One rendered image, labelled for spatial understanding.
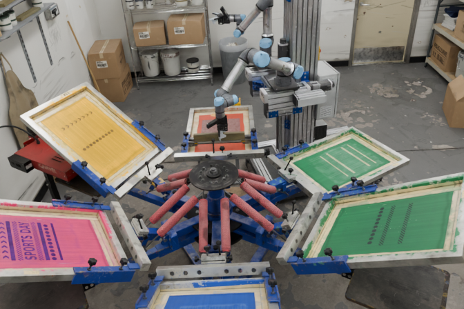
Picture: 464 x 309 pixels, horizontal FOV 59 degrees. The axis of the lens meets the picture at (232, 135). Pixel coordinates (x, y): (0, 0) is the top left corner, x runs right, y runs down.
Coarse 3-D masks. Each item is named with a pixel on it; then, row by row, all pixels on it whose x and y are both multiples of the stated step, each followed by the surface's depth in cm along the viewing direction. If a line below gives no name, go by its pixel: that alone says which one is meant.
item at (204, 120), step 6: (210, 114) 378; (204, 120) 370; (210, 120) 369; (198, 126) 361; (204, 126) 361; (216, 126) 360; (198, 132) 352; (204, 132) 352; (198, 144) 337; (204, 144) 336; (210, 144) 336; (216, 144) 335; (198, 150) 329; (204, 150) 328; (210, 150) 328; (216, 150) 328
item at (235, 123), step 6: (228, 114) 376; (234, 114) 376; (240, 114) 375; (228, 120) 368; (234, 120) 367; (240, 120) 367; (228, 126) 358; (234, 126) 358; (240, 126) 357; (222, 144) 335; (228, 144) 334; (234, 144) 334; (240, 144) 333; (228, 150) 327
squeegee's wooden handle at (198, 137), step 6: (210, 132) 323; (216, 132) 322; (228, 132) 321; (234, 132) 321; (240, 132) 320; (198, 138) 323; (204, 138) 323; (210, 138) 323; (216, 138) 323; (222, 138) 323; (228, 138) 323; (234, 138) 323; (240, 138) 323
